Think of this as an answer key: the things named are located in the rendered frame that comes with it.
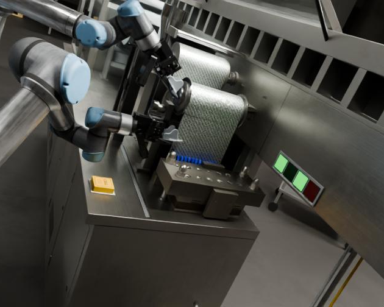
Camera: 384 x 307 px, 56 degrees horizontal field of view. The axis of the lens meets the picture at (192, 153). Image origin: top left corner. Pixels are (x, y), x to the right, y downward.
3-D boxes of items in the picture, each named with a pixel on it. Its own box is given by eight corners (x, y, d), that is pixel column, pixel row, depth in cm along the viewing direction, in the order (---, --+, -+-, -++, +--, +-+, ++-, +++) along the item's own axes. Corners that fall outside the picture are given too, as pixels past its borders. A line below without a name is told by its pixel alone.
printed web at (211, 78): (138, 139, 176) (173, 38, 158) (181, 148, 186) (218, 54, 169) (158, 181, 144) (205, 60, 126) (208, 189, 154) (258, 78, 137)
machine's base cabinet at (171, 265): (44, 133, 349) (64, 47, 320) (109, 145, 378) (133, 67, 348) (35, 399, 142) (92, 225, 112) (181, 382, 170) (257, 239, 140)
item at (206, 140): (167, 156, 140) (183, 112, 134) (218, 165, 151) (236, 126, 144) (167, 156, 140) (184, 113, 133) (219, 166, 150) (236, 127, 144)
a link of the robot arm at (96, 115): (82, 123, 127) (88, 101, 124) (113, 130, 132) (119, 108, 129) (84, 133, 120) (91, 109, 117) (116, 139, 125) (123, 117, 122)
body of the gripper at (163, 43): (183, 70, 126) (166, 39, 119) (162, 83, 125) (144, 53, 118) (176, 64, 132) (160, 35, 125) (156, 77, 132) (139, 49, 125)
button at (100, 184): (90, 181, 126) (92, 175, 126) (110, 183, 130) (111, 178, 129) (92, 192, 121) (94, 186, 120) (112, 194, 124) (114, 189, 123)
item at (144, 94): (127, 108, 216) (158, 12, 196) (149, 113, 222) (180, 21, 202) (131, 117, 204) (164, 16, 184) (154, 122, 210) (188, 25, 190)
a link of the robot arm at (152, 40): (136, 42, 116) (132, 38, 123) (144, 55, 119) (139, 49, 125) (156, 30, 116) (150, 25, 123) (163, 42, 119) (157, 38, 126)
